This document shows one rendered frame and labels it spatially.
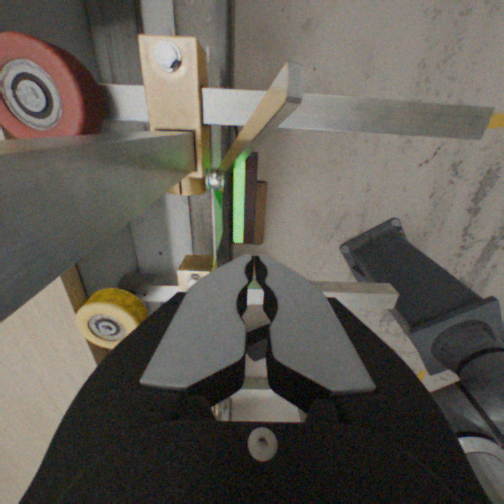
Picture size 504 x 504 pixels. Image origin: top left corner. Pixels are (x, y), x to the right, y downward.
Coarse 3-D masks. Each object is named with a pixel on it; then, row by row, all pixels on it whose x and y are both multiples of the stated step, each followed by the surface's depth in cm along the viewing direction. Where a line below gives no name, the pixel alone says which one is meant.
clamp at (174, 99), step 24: (144, 48) 19; (192, 48) 20; (144, 72) 20; (168, 72) 20; (192, 72) 20; (168, 96) 21; (192, 96) 21; (168, 120) 22; (192, 120) 22; (168, 192) 26; (192, 192) 26
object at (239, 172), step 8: (240, 168) 40; (240, 176) 41; (240, 184) 41; (240, 192) 42; (240, 200) 43; (240, 208) 43; (240, 216) 44; (240, 224) 45; (240, 232) 46; (240, 240) 47
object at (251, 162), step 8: (248, 160) 40; (256, 160) 40; (248, 168) 40; (248, 176) 41; (248, 184) 41; (248, 192) 42; (248, 200) 43; (248, 208) 43; (248, 216) 44; (248, 224) 45; (248, 232) 46; (248, 240) 47
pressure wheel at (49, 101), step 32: (0, 64) 17; (32, 64) 17; (64, 64) 17; (0, 96) 18; (32, 96) 18; (64, 96) 18; (96, 96) 20; (32, 128) 19; (64, 128) 19; (96, 128) 21
